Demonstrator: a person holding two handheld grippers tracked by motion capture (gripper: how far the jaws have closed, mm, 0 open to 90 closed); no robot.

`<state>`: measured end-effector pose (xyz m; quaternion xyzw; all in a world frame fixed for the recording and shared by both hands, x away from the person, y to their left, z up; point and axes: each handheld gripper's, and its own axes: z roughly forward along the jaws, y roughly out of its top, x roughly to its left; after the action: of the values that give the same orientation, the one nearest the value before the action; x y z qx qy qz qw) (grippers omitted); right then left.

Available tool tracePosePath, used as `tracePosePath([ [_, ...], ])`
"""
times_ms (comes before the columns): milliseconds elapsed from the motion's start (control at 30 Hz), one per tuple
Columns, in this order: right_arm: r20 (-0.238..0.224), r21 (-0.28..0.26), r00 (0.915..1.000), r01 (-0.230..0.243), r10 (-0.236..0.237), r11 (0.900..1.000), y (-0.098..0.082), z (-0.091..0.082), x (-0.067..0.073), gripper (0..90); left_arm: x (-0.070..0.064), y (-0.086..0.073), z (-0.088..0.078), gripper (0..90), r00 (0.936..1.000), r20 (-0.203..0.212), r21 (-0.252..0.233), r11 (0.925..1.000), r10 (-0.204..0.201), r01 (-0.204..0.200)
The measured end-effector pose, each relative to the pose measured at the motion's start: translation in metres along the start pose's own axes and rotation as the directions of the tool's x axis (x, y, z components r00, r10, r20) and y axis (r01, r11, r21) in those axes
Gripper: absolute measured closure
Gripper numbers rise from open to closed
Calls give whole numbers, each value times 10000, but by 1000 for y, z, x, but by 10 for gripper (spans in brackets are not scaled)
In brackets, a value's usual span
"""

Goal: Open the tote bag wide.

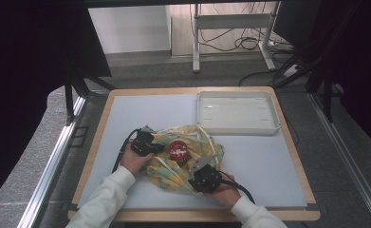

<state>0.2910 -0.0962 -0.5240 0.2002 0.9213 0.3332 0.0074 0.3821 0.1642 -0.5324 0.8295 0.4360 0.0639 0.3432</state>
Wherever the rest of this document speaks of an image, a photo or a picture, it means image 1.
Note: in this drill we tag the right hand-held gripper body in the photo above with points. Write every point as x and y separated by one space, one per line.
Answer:
205 179

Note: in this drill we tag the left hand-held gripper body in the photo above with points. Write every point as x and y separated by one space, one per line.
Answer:
142 142

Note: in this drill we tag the red round can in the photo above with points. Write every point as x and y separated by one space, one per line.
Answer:
177 151

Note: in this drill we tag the lemon print cloth bag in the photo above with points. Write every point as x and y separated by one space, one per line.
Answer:
202 147

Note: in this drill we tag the person's left hand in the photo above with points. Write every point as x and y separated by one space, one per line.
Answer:
132 161

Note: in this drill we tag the person's right hand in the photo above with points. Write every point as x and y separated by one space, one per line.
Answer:
227 193

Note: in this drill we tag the white plastic tray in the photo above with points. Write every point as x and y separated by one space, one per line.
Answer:
237 112

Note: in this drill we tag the black metal stand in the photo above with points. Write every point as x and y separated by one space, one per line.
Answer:
69 101
327 95

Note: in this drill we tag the black curtain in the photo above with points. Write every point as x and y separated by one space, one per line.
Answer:
22 79
357 63

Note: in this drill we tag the white power strip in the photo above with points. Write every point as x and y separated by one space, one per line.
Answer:
291 71

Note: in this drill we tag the aluminium frame rail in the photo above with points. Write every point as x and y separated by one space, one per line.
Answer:
51 161
347 158

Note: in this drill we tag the white metal desk frame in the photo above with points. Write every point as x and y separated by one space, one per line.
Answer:
233 21

